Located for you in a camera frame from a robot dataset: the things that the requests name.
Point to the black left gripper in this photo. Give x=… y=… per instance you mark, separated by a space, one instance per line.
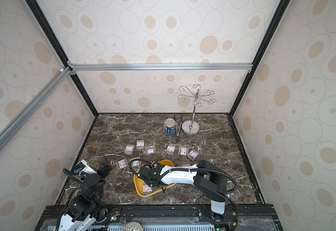
x=105 y=172

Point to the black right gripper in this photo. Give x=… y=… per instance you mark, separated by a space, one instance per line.
x=146 y=177

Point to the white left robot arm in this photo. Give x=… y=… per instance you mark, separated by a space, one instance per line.
x=84 y=206

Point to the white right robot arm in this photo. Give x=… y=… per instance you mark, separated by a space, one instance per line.
x=213 y=182

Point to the yellow plastic storage tray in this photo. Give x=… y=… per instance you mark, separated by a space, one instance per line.
x=143 y=189

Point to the metal tongs black tips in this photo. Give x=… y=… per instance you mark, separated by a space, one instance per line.
x=179 y=121

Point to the blue labelled tin can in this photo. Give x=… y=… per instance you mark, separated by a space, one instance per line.
x=170 y=127

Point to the chrome hook stand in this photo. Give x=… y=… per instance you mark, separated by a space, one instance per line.
x=190 y=127

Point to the aluminium diagonal frame bar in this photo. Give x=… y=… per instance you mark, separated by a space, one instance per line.
x=23 y=116

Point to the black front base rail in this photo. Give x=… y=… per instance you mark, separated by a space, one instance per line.
x=245 y=217

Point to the aluminium horizontal frame bar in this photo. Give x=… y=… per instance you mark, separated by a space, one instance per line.
x=161 y=67

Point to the black left corner post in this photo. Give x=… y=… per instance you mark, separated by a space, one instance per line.
x=46 y=28

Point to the black corner frame post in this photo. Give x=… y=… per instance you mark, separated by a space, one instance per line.
x=282 y=6

